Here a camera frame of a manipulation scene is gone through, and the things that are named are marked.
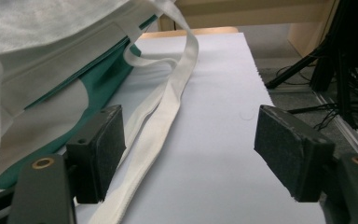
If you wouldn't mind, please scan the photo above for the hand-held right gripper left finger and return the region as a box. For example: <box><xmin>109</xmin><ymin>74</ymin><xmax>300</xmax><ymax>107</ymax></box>
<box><xmin>65</xmin><ymin>105</ymin><xmax>127</xmax><ymax>204</ymax></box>

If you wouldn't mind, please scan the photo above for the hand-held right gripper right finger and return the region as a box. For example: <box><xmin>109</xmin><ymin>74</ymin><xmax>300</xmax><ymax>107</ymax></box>
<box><xmin>254</xmin><ymin>105</ymin><xmax>336</xmax><ymax>203</ymax></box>

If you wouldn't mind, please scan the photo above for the black tripod stand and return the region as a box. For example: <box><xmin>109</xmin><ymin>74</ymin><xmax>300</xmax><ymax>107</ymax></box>
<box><xmin>265</xmin><ymin>0</ymin><xmax>358</xmax><ymax>129</ymax></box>

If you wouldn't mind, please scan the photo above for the beige wooden desk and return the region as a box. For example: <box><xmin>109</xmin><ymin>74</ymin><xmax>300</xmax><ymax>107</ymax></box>
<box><xmin>158</xmin><ymin>0</ymin><xmax>339</xmax><ymax>58</ymax></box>

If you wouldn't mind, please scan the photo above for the bundle of black cables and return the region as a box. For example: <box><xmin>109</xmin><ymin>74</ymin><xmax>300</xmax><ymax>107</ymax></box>
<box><xmin>274</xmin><ymin>63</ymin><xmax>358</xmax><ymax>132</ymax></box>

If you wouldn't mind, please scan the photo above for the metal floor rail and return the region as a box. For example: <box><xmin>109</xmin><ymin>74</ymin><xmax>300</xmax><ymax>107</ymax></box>
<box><xmin>313</xmin><ymin>91</ymin><xmax>358</xmax><ymax>158</ymax></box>

